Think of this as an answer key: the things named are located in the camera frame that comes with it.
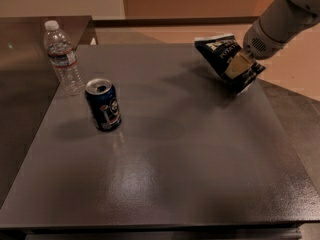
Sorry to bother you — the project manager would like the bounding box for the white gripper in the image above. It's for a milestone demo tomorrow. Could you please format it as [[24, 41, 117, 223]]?
[[225, 16, 290, 79]]

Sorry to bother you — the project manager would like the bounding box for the blue pepsi can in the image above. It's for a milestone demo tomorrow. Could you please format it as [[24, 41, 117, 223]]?
[[85, 78, 121, 131]]

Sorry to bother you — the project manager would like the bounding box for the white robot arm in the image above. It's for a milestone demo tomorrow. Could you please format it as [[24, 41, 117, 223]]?
[[225, 0, 320, 79]]

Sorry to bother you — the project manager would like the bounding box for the blue chip bag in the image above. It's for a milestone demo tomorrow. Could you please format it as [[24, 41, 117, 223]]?
[[194, 34, 266, 95]]

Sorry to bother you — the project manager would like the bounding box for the clear plastic water bottle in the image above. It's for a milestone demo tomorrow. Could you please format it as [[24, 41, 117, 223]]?
[[43, 20, 84, 96]]

